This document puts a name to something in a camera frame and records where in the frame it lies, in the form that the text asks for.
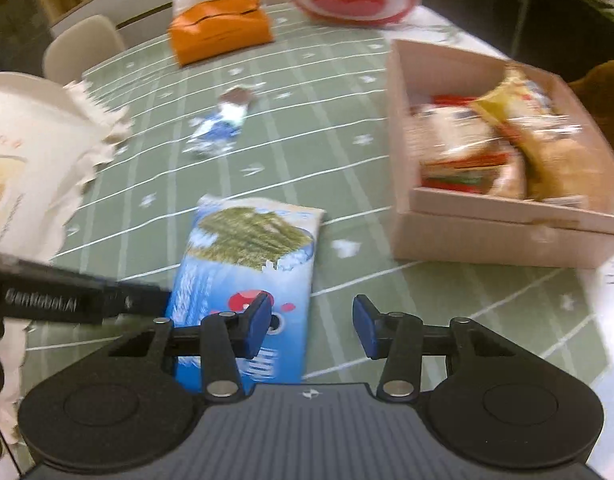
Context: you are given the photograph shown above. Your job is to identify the orange tissue box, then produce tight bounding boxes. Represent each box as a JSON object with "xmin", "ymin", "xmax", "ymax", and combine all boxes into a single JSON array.
[{"xmin": 167, "ymin": 0, "xmax": 278, "ymax": 68}]

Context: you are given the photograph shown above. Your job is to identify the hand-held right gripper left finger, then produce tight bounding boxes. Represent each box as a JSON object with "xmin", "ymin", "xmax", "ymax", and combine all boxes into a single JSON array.
[{"xmin": 108, "ymin": 292, "xmax": 274, "ymax": 404}]

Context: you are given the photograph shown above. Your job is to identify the small blue-white packet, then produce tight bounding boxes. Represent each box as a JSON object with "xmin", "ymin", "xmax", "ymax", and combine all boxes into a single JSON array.
[{"xmin": 186, "ymin": 85, "xmax": 266, "ymax": 157}]

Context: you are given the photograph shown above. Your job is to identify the blue seaweed snack packet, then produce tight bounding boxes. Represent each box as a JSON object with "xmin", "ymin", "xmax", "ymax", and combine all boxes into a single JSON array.
[{"xmin": 165, "ymin": 194, "xmax": 328, "ymax": 395}]

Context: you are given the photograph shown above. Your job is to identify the red spicy snack packet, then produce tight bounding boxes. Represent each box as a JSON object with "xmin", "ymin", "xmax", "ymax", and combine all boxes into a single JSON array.
[{"xmin": 421, "ymin": 157, "xmax": 508, "ymax": 195}]

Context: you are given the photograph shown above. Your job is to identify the clear rice cracker packet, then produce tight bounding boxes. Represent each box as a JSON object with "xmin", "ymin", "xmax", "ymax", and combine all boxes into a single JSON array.
[{"xmin": 408, "ymin": 102, "xmax": 528, "ymax": 200}]

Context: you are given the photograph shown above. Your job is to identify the green checked tablecloth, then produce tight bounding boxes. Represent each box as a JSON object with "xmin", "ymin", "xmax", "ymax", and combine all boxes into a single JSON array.
[{"xmin": 7, "ymin": 1, "xmax": 612, "ymax": 480}]

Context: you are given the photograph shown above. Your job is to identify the pink cardboard box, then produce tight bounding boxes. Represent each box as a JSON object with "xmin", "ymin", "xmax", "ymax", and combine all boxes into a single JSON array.
[{"xmin": 385, "ymin": 38, "xmax": 614, "ymax": 271}]

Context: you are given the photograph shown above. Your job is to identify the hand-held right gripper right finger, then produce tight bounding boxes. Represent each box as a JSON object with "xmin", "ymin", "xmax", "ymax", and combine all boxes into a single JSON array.
[{"xmin": 352, "ymin": 294, "xmax": 518, "ymax": 402}]

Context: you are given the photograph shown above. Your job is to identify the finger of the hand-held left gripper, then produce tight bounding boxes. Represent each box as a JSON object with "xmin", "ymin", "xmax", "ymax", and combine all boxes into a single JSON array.
[{"xmin": 104, "ymin": 279, "xmax": 174, "ymax": 322}]

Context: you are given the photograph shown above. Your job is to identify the gold-brown snack packet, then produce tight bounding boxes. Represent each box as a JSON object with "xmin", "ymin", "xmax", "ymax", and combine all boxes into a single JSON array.
[{"xmin": 471, "ymin": 66, "xmax": 610, "ymax": 207}]

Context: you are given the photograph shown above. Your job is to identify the white jagged-edge paper bag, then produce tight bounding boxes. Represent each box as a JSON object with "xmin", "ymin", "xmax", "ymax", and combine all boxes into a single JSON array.
[{"xmin": 0, "ymin": 72, "xmax": 134, "ymax": 447}]

